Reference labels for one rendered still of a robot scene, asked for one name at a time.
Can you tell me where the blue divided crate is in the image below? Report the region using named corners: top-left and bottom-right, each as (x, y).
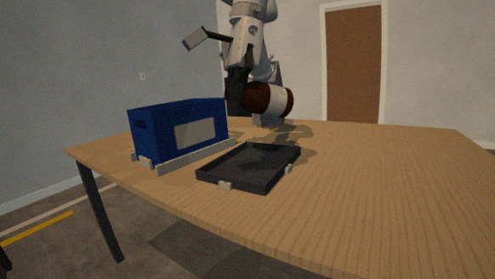
top-left (127, 98), bottom-right (229, 169)

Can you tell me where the brown glass bottle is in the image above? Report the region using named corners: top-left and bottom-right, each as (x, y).
top-left (240, 81), bottom-right (293, 118)

